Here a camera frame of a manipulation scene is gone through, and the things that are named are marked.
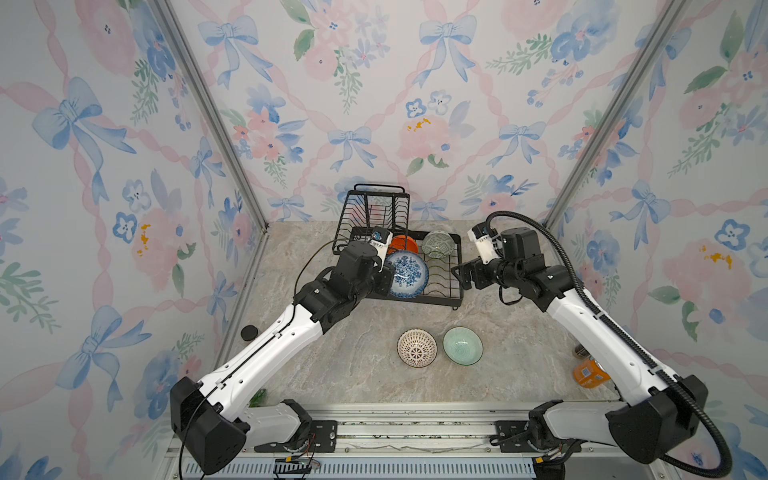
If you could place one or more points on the black round knob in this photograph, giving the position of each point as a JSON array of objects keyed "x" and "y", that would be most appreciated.
[{"x": 249, "y": 333}]

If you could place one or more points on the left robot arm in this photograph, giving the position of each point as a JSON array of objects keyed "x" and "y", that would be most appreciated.
[{"x": 211, "y": 416}]

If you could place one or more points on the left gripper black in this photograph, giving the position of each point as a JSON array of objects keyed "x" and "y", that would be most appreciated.
[{"x": 386, "y": 279}]

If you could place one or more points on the orange plastic bowl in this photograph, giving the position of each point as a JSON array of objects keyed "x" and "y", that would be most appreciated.
[{"x": 403, "y": 243}]

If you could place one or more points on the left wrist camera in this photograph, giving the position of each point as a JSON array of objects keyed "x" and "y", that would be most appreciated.
[{"x": 381, "y": 239}]

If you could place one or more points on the brown lattice ceramic bowl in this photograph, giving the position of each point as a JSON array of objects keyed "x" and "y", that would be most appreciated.
[{"x": 417, "y": 348}]

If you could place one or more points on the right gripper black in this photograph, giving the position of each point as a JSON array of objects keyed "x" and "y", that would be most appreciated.
[{"x": 475, "y": 266}]

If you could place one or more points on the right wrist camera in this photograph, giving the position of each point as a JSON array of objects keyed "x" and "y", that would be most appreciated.
[{"x": 511, "y": 244}]

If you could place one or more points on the black wire dish rack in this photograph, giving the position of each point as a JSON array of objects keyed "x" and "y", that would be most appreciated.
[{"x": 366, "y": 205}]

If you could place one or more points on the blue patterned ceramic bowl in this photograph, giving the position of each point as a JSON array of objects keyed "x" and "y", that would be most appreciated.
[{"x": 411, "y": 274}]

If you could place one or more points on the green snack packet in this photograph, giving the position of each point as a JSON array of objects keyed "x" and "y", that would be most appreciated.
[{"x": 258, "y": 398}]

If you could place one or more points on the green patterned ceramic bowl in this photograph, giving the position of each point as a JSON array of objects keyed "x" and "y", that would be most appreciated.
[{"x": 437, "y": 244}]

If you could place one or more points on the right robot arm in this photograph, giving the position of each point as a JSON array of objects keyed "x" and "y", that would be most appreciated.
[{"x": 657, "y": 409}]

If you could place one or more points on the orange can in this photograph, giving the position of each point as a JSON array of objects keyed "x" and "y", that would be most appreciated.
[{"x": 589, "y": 374}]

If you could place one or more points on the mint green ceramic bowl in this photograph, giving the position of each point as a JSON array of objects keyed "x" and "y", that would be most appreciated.
[{"x": 462, "y": 346}]

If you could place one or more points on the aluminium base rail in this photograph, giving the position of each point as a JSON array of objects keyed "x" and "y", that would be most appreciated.
[{"x": 432, "y": 441}]

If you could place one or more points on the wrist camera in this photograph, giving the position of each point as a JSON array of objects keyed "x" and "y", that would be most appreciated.
[
  {"x": 511, "y": 244},
  {"x": 381, "y": 239}
]

